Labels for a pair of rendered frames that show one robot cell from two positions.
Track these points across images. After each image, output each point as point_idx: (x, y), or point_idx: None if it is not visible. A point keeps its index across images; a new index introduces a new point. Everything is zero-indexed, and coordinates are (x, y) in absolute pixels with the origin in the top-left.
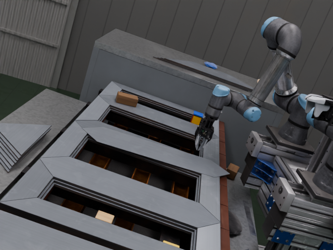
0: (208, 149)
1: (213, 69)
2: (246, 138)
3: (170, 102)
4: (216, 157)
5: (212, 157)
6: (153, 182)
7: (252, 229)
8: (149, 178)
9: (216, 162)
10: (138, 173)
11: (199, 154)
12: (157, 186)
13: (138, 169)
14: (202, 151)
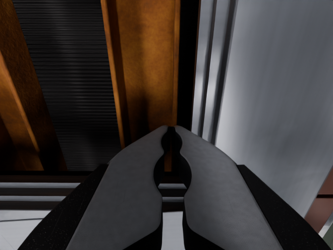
0: (285, 51)
1: None
2: None
3: None
4: (315, 153)
5: (275, 177)
6: (84, 27)
7: (331, 214)
8: (65, 5)
9: (293, 207)
10: (32, 159)
11: (196, 126)
12: (103, 41)
13: (17, 139)
14: (216, 89)
